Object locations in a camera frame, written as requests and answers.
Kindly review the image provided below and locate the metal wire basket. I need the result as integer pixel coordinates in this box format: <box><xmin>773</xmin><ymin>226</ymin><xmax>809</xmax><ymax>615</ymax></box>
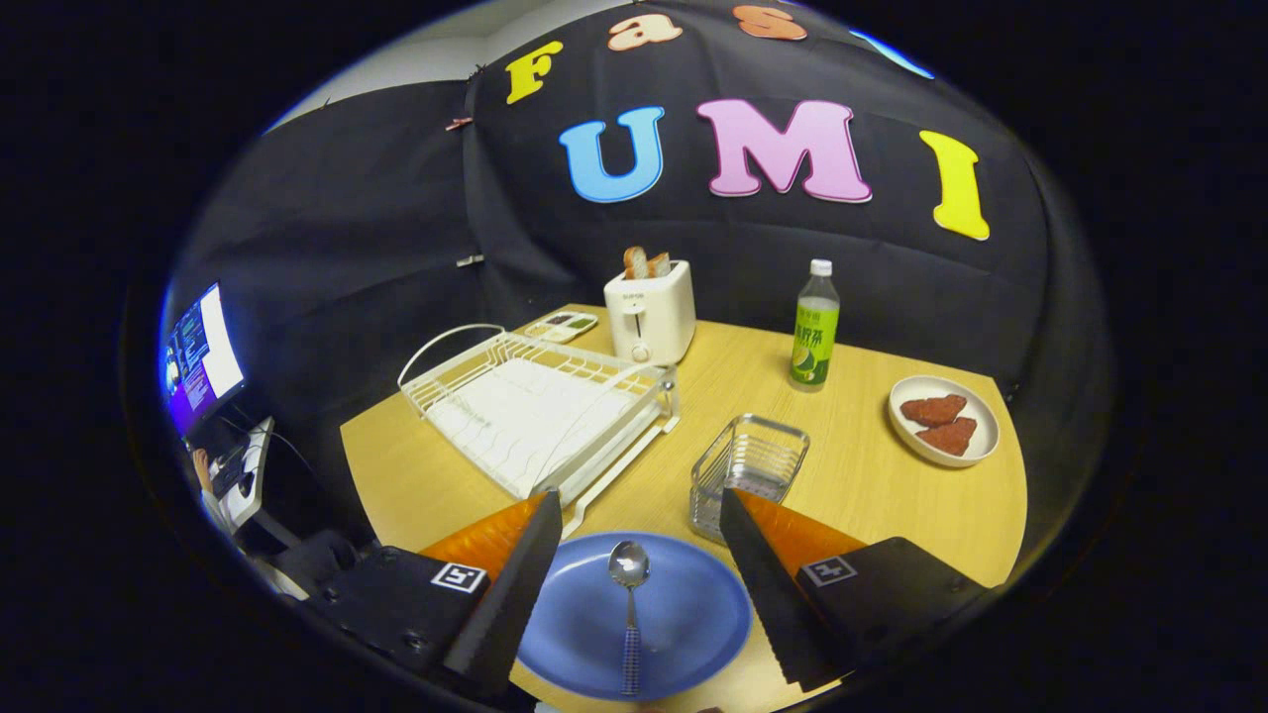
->
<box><xmin>688</xmin><ymin>413</ymin><xmax>811</xmax><ymax>544</ymax></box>

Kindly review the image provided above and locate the computer monitor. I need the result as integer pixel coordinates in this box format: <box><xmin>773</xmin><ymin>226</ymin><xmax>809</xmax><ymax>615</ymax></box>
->
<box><xmin>161</xmin><ymin>282</ymin><xmax>247</xmax><ymax>437</ymax></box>

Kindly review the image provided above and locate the white side desk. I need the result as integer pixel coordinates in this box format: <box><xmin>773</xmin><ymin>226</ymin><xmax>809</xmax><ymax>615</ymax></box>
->
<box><xmin>203</xmin><ymin>416</ymin><xmax>276</xmax><ymax>536</ymax></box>

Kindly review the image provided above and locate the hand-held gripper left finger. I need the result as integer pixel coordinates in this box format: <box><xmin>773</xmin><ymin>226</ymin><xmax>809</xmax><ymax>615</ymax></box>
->
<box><xmin>302</xmin><ymin>490</ymin><xmax>564</xmax><ymax>704</ymax></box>

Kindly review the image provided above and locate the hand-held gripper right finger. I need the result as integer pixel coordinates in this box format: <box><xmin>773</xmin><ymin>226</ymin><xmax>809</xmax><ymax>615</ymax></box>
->
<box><xmin>719</xmin><ymin>487</ymin><xmax>992</xmax><ymax>694</ymax></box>

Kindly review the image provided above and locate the green label drink bottle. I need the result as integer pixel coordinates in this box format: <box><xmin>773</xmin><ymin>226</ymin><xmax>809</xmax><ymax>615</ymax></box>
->
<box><xmin>789</xmin><ymin>259</ymin><xmax>842</xmax><ymax>393</ymax></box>

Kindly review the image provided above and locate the white round plate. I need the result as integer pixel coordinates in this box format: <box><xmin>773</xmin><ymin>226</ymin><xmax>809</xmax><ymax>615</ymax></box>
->
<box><xmin>888</xmin><ymin>374</ymin><xmax>1002</xmax><ymax>468</ymax></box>

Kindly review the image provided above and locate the blue plate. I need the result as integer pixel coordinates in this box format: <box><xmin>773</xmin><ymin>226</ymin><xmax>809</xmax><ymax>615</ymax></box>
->
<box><xmin>515</xmin><ymin>532</ymin><xmax>754</xmax><ymax>704</ymax></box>

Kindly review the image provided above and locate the small compartment tray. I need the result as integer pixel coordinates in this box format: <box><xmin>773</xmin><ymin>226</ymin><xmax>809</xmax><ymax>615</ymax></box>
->
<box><xmin>522</xmin><ymin>310</ymin><xmax>599</xmax><ymax>345</ymax></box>

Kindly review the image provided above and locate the white wire dish rack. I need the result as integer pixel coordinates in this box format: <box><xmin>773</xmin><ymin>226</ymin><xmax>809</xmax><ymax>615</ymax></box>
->
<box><xmin>397</xmin><ymin>323</ymin><xmax>682</xmax><ymax>541</ymax></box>

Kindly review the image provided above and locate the white toaster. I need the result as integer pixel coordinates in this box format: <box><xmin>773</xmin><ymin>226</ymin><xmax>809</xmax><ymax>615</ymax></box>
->
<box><xmin>603</xmin><ymin>259</ymin><xmax>697</xmax><ymax>366</ymax></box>

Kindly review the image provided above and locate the metal spoon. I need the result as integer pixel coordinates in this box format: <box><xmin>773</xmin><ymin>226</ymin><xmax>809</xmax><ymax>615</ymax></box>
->
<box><xmin>607</xmin><ymin>540</ymin><xmax>652</xmax><ymax>697</ymax></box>

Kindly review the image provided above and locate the black backdrop cloth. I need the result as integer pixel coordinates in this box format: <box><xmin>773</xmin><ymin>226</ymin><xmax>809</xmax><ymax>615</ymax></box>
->
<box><xmin>163</xmin><ymin>0</ymin><xmax>1110</xmax><ymax>556</ymax></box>

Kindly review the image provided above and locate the red meat slice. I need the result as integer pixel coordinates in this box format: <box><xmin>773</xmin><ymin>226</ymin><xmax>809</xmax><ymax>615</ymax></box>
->
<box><xmin>899</xmin><ymin>394</ymin><xmax>969</xmax><ymax>429</ymax></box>
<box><xmin>915</xmin><ymin>417</ymin><xmax>979</xmax><ymax>458</ymax></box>

